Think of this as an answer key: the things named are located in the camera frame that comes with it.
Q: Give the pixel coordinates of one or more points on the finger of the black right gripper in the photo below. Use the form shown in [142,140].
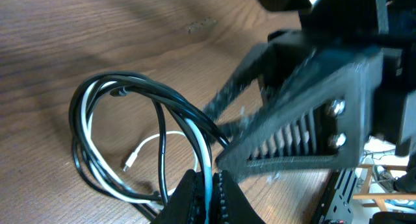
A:
[320,119]
[257,60]

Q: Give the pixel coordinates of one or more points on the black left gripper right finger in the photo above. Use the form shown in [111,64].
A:
[229,204]

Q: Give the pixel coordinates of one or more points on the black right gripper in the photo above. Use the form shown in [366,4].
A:
[389,24]

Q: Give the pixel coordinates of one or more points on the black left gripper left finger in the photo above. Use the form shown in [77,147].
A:
[187,203]

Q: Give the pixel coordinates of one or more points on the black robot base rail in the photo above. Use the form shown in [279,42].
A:
[334,205]

